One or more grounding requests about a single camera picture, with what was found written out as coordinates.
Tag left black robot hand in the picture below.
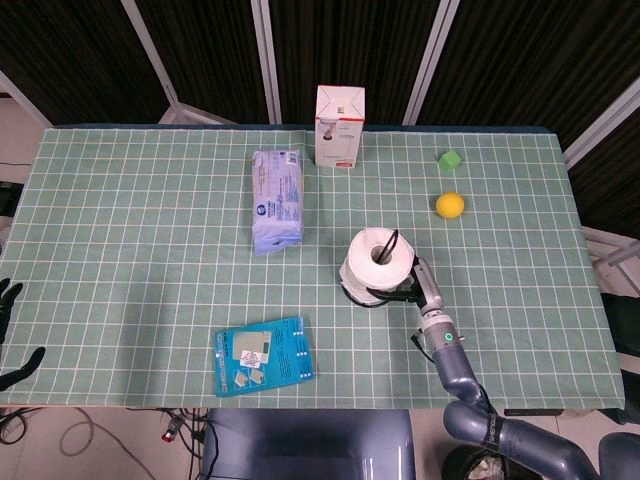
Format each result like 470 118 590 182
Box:
0 278 46 392

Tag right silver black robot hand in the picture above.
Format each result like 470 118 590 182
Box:
364 257 445 315

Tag white toilet paper roll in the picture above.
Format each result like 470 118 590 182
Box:
339 227 416 307

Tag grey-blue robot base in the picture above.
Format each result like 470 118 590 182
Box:
201 408 415 480

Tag black paper roll holder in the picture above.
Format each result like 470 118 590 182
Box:
341 228 401 309

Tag green grid tablecloth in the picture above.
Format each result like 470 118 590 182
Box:
0 127 627 411

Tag yellow ball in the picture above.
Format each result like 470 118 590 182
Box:
435 191 467 220

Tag pale blue tissue pack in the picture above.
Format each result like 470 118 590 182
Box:
251 148 305 257

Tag blue digital scale box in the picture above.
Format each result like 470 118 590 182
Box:
213 315 318 399

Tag black waste bin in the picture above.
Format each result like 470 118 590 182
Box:
442 442 507 480

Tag white red carton box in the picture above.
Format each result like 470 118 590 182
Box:
313 84 366 169

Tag grey metal rack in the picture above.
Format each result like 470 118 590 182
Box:
582 225 640 296

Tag white partition frame post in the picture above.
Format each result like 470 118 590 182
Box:
563 74 640 169
121 0 180 109
0 69 54 129
251 0 282 124
403 0 459 126

